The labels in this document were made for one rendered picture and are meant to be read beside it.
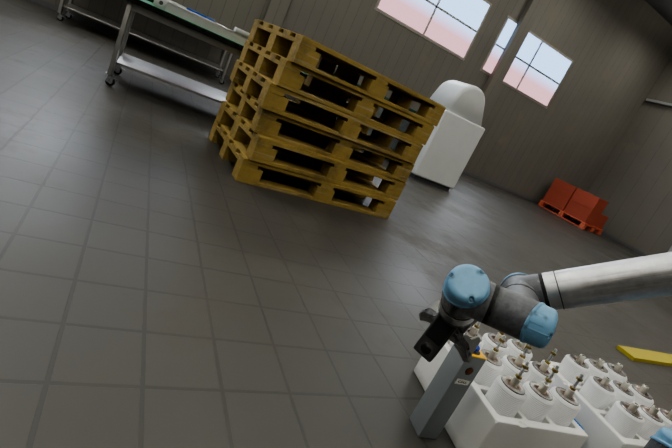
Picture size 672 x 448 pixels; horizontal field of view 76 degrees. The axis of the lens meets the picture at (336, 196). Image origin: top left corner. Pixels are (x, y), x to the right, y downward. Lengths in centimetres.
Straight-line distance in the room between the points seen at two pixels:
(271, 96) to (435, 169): 398
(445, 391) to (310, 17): 745
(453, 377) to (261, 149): 187
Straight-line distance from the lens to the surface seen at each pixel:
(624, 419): 192
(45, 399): 119
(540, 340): 84
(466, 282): 80
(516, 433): 153
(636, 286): 95
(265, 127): 281
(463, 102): 631
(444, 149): 631
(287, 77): 274
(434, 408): 145
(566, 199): 1228
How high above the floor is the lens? 86
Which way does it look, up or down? 14 degrees down
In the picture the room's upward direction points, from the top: 25 degrees clockwise
